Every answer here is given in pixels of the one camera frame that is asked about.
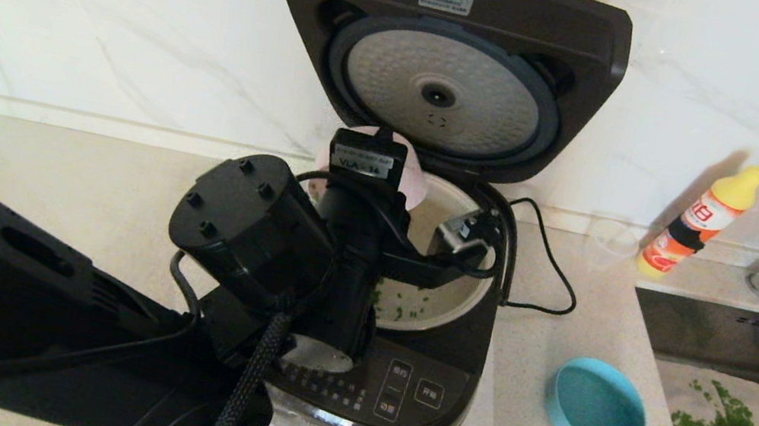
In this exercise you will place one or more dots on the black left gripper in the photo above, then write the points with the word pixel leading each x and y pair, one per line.
pixel 358 202

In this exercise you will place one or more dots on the pink bowl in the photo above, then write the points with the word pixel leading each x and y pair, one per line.
pixel 412 180

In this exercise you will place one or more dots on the chopped green vegetables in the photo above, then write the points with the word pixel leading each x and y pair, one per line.
pixel 401 313

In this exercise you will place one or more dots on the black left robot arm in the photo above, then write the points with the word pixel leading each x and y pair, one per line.
pixel 24 308

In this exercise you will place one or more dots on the white inner pot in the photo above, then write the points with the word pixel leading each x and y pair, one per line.
pixel 456 307

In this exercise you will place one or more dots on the blue bowl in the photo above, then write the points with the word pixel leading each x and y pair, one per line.
pixel 597 408

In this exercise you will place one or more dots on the clear plastic cup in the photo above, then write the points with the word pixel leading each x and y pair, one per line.
pixel 610 240

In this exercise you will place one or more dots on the yellow orange squeeze bottle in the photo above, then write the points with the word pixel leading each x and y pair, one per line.
pixel 694 219

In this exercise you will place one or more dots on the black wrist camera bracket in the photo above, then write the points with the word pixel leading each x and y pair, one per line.
pixel 416 269

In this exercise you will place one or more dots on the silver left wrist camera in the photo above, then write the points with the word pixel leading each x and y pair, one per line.
pixel 456 237

